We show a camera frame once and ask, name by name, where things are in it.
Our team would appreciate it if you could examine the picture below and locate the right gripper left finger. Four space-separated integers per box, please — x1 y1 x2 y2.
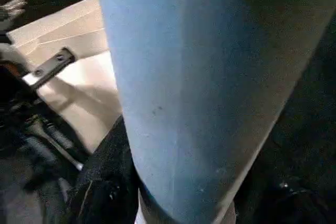
65 115 142 224

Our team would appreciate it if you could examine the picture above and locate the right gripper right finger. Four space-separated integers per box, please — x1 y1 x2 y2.
233 173 336 224

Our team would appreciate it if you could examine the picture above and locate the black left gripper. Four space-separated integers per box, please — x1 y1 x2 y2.
0 47 92 191

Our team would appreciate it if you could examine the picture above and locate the white plastic table top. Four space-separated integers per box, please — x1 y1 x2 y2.
6 0 124 156

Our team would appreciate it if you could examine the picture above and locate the white plastic table leg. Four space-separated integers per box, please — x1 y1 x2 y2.
91 0 336 224

